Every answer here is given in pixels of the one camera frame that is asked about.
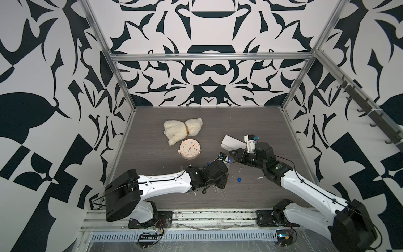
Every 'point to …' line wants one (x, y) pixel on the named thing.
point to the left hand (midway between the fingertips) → (226, 173)
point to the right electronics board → (285, 238)
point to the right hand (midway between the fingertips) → (230, 151)
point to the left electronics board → (147, 240)
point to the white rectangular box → (231, 143)
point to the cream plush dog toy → (177, 130)
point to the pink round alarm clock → (189, 149)
